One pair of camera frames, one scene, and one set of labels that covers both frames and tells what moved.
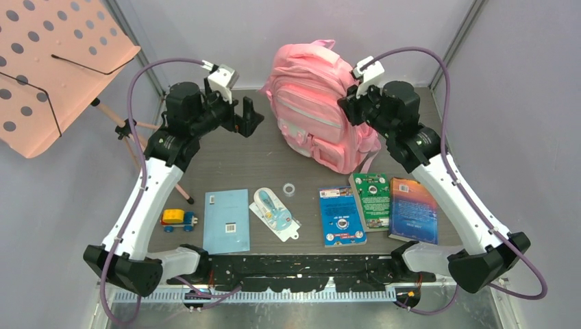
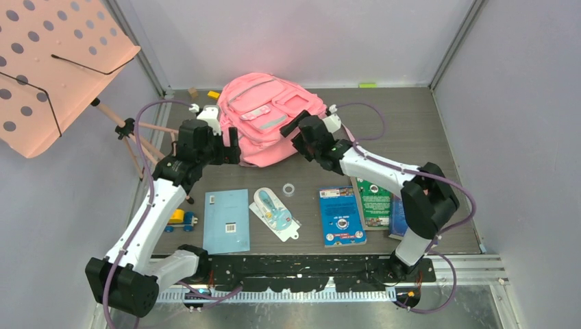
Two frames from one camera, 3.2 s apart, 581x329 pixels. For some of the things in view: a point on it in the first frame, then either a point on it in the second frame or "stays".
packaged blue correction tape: (268, 207) stays
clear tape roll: (288, 194) stays
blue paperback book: (342, 223) stays
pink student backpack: (305, 82) -> (258, 105)
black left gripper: (244, 125) -> (227, 154)
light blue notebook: (226, 221) stays
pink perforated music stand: (54, 55) stays
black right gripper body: (365, 109) -> (313, 152)
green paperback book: (371, 194) stays
